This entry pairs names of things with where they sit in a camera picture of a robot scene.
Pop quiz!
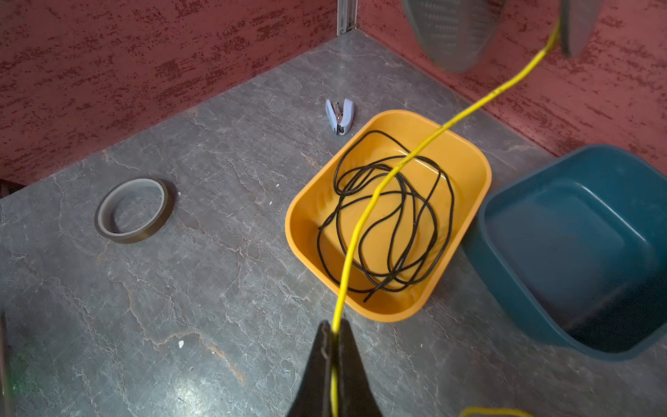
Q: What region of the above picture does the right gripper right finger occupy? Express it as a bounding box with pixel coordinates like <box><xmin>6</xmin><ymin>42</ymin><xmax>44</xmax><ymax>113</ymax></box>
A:
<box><xmin>333</xmin><ymin>319</ymin><xmax>382</xmax><ymax>417</ymax></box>

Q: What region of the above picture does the yellow plastic bin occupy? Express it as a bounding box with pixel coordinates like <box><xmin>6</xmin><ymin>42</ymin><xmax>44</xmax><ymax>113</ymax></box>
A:
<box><xmin>285</xmin><ymin>111</ymin><xmax>492</xmax><ymax>322</ymax></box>

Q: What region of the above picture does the black cable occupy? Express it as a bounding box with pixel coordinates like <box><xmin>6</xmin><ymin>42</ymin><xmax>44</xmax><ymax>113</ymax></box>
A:
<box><xmin>316</xmin><ymin>129</ymin><xmax>455</xmax><ymax>303</ymax></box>

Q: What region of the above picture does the teal plastic bin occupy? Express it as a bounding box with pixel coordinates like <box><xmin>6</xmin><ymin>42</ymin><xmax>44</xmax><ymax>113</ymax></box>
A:
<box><xmin>463</xmin><ymin>144</ymin><xmax>666</xmax><ymax>361</ymax></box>

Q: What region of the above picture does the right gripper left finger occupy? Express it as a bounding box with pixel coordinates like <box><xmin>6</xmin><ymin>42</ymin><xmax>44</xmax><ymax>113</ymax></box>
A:
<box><xmin>287</xmin><ymin>321</ymin><xmax>334</xmax><ymax>417</ymax></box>

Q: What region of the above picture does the yellow cable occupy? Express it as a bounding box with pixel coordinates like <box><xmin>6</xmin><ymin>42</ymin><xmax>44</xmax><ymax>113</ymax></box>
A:
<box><xmin>330</xmin><ymin>18</ymin><xmax>563</xmax><ymax>417</ymax></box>

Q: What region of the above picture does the black cable spool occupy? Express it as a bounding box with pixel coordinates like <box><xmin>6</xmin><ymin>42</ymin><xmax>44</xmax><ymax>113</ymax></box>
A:
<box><xmin>402</xmin><ymin>0</ymin><xmax>603</xmax><ymax>73</ymax></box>

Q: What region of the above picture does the brown tape roll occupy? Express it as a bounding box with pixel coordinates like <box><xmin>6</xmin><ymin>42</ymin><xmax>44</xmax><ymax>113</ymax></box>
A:
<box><xmin>93</xmin><ymin>177</ymin><xmax>175</xmax><ymax>244</ymax></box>

